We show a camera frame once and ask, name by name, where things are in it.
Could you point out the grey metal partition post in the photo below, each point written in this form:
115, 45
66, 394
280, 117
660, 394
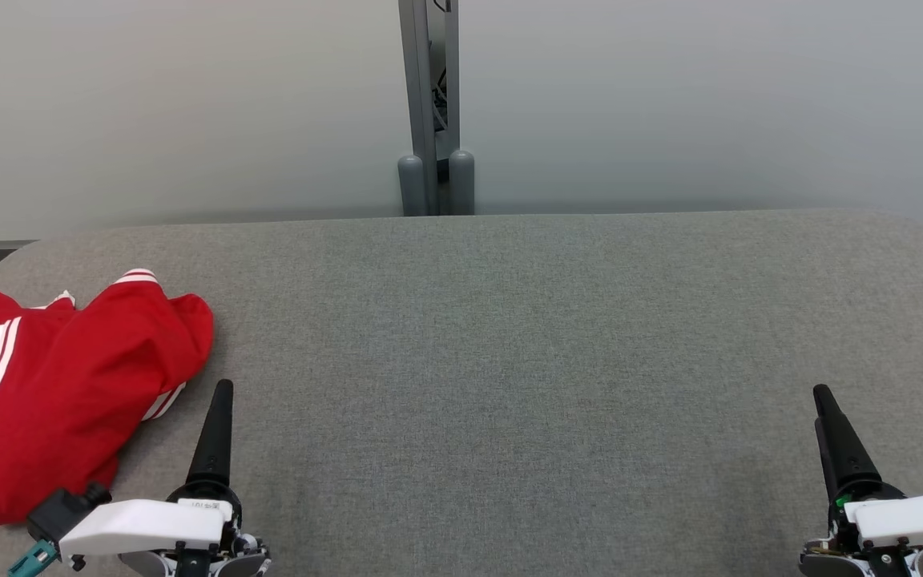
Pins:
417, 80

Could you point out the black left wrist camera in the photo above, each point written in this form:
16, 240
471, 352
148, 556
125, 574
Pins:
57, 513

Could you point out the white frosted partition panel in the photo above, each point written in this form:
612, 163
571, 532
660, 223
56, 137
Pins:
710, 104
173, 112

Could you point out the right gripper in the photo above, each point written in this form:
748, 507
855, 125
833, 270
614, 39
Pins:
918, 521

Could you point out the red shorts with white stripe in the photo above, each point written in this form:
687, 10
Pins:
109, 361

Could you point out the grey cylindrical post foot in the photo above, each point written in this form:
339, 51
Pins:
411, 186
461, 183

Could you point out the grey fabric sofa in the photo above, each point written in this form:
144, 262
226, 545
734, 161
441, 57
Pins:
509, 385

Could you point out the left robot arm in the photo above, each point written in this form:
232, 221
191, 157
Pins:
149, 565

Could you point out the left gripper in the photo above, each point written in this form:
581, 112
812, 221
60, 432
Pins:
149, 525

